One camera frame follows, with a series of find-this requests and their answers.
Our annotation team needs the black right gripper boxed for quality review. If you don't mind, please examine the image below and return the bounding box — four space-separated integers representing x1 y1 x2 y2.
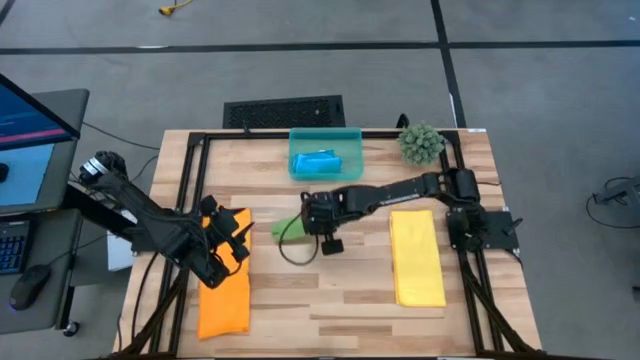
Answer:
299 191 352 237

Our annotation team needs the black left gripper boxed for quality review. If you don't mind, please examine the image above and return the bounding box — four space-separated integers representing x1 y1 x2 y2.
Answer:
192 214 256 290

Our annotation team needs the green microfiber towel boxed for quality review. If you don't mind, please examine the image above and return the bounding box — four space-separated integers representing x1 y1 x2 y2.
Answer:
271 217 308 245

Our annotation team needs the blue microfiber towel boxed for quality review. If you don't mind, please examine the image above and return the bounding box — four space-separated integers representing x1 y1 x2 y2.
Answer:
291 148 345 177

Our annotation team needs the orange microfiber towel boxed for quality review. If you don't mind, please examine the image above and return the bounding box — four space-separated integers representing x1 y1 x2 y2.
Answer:
196 207 253 342

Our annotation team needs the yellow microfiber towel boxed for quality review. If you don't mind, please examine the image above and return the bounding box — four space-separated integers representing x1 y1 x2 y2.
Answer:
388 209 448 309

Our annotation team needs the teal translucent plastic basket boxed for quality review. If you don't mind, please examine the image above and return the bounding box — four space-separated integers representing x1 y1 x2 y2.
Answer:
287 126 365 183

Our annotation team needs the black perforated computer case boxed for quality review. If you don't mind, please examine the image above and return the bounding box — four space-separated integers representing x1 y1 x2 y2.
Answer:
222 94 347 130

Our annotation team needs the white box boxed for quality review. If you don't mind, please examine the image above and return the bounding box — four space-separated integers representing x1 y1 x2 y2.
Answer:
105 231 136 273

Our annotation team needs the artificial green potted plant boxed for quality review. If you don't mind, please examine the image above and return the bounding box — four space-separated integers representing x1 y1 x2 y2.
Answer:
396 120 447 168

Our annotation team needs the black diagonal bar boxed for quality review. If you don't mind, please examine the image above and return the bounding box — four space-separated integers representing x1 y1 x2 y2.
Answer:
62 182 134 239

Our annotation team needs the grey computer desk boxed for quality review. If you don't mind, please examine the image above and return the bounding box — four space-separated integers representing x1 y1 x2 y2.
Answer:
0 88 91 335

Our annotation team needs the black computer mouse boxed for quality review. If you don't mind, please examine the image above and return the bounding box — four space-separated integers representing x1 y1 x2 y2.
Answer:
8 263 52 312

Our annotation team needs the black keyboard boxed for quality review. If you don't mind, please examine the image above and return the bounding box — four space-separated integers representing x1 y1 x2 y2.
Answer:
0 218 30 276

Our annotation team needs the blue screen desk monitor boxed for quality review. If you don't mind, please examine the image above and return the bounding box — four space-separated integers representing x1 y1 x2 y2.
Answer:
0 73 83 217

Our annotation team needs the black floor stand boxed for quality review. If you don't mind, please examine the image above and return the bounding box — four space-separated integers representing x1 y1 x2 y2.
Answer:
585 174 640 231

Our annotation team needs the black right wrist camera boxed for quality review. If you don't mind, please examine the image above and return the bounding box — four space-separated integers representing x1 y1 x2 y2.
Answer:
321 238 346 257

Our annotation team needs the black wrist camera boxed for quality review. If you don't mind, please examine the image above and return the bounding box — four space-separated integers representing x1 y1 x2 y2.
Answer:
321 238 346 257
199 194 241 236

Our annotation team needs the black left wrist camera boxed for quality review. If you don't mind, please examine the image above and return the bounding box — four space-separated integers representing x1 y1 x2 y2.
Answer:
199 194 241 236

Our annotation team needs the black aluminium table frame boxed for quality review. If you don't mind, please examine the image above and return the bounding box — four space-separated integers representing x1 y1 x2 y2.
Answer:
107 129 551 360

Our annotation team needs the black floor cable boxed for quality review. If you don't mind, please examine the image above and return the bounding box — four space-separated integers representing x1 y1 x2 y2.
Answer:
81 121 161 151

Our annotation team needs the yellow cable with plug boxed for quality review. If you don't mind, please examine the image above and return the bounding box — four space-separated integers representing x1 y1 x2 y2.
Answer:
158 0 194 17

